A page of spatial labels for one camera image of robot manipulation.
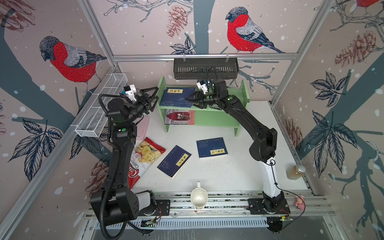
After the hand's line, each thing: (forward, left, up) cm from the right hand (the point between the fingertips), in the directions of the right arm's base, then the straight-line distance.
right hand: (189, 99), depth 80 cm
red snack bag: (-21, +27, -27) cm, 44 cm away
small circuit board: (-53, +17, -34) cm, 65 cm away
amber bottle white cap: (-28, -58, -25) cm, 69 cm away
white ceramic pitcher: (-41, -7, -30) cm, 51 cm away
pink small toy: (-42, -57, -30) cm, 77 cm away
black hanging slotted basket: (+35, -9, -2) cm, 36 cm away
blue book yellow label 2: (+5, +8, -2) cm, 10 cm away
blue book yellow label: (-2, +2, -2) cm, 3 cm away
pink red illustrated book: (+3, +4, -18) cm, 19 cm away
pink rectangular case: (0, +35, -29) cm, 45 cm away
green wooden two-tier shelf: (+3, -9, -18) cm, 21 cm away
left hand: (-8, +11, +13) cm, 19 cm away
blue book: (-23, +9, -31) cm, 39 cm away
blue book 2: (-12, -15, -31) cm, 37 cm away
